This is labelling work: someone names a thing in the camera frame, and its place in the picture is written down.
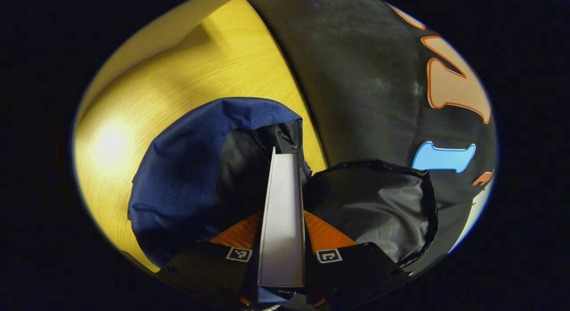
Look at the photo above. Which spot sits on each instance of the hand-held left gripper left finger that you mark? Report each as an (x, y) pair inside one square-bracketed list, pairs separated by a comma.
[(209, 271)]

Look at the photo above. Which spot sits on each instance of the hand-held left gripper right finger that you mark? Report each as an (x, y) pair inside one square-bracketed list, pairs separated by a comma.
[(352, 275)]

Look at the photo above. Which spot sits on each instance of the white book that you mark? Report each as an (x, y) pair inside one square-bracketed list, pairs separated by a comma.
[(282, 222)]

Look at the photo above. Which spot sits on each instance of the blue schoolbag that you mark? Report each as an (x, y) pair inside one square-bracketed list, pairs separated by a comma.
[(182, 177)]

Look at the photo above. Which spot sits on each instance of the black backdrop cloth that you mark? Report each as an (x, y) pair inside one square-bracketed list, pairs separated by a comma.
[(365, 88)]

